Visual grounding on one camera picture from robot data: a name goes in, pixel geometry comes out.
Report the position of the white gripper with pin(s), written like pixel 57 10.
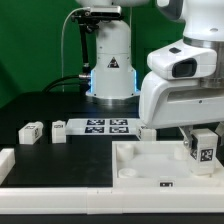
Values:
pixel 176 103

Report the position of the white square tabletop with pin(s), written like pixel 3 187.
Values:
pixel 145 164

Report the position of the white U-shaped obstacle fence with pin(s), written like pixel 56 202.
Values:
pixel 66 179

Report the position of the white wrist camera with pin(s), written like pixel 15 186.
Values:
pixel 182 61

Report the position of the white marker base plate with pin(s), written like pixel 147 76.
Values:
pixel 102 126

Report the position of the black camera on stand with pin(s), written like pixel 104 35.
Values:
pixel 88 19

